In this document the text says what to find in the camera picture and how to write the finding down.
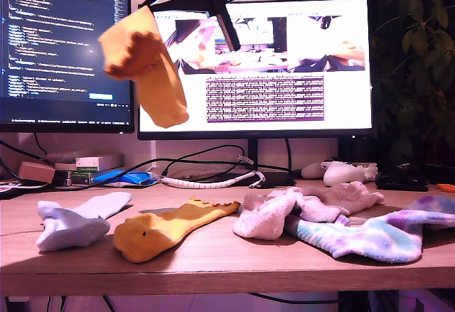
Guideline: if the orange ruffled sock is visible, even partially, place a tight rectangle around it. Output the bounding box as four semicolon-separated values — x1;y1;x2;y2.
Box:
98;6;190;129
112;198;241;264

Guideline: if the white pale blue sock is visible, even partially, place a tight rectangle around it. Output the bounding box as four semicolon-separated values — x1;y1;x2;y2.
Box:
36;190;133;252

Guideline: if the monitor showing dark code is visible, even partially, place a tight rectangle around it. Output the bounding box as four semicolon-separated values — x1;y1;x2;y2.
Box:
0;0;135;135

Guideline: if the monitor showing white windows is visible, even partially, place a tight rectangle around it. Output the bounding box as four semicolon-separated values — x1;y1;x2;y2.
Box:
136;0;373;189

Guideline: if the white green-labelled box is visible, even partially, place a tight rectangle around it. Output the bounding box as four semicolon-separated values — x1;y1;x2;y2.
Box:
75;157;105;173

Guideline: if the blue plastic packet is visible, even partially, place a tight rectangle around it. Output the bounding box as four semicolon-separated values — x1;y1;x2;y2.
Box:
91;169;160;188

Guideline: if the green potted plant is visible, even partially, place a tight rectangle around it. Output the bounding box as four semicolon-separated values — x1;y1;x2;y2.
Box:
369;0;455;181

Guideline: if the small brown box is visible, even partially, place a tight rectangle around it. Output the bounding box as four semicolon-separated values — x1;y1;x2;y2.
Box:
17;161;56;185

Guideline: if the white rounded controller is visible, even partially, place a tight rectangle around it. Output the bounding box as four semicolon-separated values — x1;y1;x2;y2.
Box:
300;162;326;181

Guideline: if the dark green-labelled box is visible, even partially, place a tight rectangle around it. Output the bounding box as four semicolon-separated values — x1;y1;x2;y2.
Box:
53;170;94;188

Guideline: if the white game controller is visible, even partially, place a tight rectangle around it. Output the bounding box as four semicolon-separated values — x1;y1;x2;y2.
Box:
321;161;378;188

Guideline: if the black patterned pad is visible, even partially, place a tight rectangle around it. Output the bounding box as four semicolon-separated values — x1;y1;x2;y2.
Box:
0;179;54;201

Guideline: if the pink fluffy sock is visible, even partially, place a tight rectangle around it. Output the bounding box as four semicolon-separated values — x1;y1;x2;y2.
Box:
232;188;344;241
312;180;386;217

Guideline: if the black flat case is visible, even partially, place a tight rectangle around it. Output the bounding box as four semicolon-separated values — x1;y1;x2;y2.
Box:
375;172;430;193

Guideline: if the pastel tie-dye sock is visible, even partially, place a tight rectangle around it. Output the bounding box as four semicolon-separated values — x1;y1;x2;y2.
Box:
284;213;424;264
385;194;455;227

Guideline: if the looped black desk cable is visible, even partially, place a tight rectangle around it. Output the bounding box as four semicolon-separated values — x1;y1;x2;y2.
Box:
161;144;247;182

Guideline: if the black code monitor cable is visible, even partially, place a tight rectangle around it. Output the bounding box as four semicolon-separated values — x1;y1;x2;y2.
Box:
33;133;48;156

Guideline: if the long black desk cable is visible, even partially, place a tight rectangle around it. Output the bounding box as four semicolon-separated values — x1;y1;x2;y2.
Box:
53;157;296;190

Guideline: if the slanting black cable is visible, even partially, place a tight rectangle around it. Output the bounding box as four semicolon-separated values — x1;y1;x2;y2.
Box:
0;140;47;162

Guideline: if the white spiral cable wrap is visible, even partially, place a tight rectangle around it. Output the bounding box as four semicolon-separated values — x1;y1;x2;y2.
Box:
159;170;266;190

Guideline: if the black cable under table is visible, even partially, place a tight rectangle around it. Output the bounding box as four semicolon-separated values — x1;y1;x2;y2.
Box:
248;292;338;306

